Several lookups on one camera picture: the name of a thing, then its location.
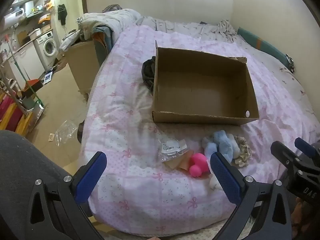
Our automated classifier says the white kitchen cabinet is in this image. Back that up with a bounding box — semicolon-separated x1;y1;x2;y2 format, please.
7;40;47;87

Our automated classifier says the pink bow print blanket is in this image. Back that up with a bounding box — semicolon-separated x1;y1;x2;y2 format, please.
77;25;320;238

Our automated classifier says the wooden chair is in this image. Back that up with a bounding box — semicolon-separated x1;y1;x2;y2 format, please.
0;90;34;136

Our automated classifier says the bundled pale quilt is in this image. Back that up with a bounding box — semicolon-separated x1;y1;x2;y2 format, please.
79;8;143;39

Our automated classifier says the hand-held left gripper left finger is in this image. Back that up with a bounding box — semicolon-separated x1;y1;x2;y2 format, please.
26;151;108;240

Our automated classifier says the white washing machine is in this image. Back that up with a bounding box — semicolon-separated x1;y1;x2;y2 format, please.
34;31;60;67

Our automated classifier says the pink rubber toy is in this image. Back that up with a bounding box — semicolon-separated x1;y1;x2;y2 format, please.
189;153;210;179

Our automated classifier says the beige lace scrunchie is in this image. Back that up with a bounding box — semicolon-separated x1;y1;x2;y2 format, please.
231;135;253;167

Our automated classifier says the dark grey cloth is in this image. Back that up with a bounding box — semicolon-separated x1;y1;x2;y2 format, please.
142;56;157;95

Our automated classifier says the black hanging garment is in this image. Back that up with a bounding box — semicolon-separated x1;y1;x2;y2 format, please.
57;4;68;26

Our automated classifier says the white fluffy scrunchie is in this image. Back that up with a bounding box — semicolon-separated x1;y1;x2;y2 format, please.
209;174;223;191

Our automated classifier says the blue and orange cloth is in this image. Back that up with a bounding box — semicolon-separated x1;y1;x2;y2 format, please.
91;25;116;66

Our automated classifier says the blue fluffy scrunchie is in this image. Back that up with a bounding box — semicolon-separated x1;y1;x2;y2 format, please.
202;130;241;162

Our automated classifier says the teal pillow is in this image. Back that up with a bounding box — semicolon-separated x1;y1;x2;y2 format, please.
237;27;292;67

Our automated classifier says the brown cardboard box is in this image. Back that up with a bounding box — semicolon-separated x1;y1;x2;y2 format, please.
152;40;260;126

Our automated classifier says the clear plastic bag with label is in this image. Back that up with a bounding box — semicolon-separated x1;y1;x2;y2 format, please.
159;140;194;163

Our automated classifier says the grey bed sheet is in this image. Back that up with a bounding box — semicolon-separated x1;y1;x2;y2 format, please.
136;16;238;42

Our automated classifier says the green handled mop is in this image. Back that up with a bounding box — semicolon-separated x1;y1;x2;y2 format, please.
4;35;46;108

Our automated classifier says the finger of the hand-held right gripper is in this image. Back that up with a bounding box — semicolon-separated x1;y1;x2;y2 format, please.
271;141;303;178
294;137;320;161

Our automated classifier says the patterned crumpled cloth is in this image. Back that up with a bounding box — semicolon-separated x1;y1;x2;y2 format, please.
217;19;237;37

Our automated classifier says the wooden bedside cabinet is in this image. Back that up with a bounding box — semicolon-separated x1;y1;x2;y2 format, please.
65;40;101;98

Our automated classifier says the person's right hand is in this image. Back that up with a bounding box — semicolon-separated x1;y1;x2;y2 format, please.
291;197;320;233

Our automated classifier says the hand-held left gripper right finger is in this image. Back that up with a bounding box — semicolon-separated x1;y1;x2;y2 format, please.
210;152;293;240

